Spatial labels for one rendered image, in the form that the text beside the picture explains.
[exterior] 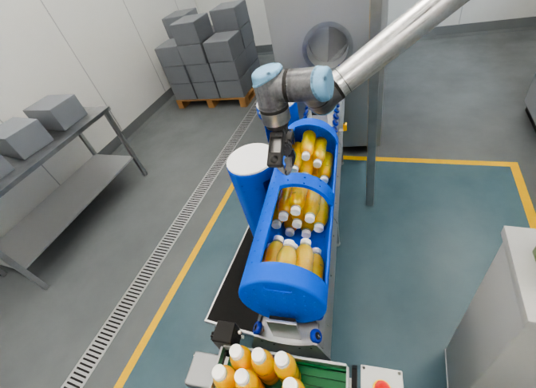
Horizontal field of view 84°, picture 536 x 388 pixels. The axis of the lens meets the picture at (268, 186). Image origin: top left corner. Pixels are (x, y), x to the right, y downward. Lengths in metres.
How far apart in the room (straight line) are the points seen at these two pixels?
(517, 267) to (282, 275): 0.69
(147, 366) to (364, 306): 1.48
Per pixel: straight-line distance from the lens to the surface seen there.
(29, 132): 3.26
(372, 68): 0.98
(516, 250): 1.20
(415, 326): 2.19
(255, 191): 1.63
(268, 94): 0.86
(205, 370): 1.28
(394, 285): 2.29
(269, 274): 0.91
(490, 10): 5.96
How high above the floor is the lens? 2.00
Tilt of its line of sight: 42 degrees down
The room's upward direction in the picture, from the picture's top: 16 degrees counter-clockwise
